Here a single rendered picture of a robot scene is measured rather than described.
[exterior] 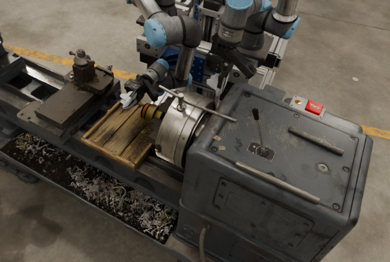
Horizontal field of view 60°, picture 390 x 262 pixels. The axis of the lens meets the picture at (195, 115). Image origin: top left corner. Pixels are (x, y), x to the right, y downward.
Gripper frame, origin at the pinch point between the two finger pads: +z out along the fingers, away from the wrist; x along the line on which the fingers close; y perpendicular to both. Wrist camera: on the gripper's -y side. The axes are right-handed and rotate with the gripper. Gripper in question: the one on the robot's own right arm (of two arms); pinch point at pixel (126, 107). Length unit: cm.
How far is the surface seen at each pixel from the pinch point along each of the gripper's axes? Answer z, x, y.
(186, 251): 22, -55, -46
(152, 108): -2.2, 3.6, -12.5
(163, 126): 8.9, 9.6, -24.3
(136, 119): -10.3, -19.4, 2.7
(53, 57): -100, -104, 164
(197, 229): 17, -39, -48
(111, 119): -4.2, -19.3, 13.1
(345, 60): -269, -107, -92
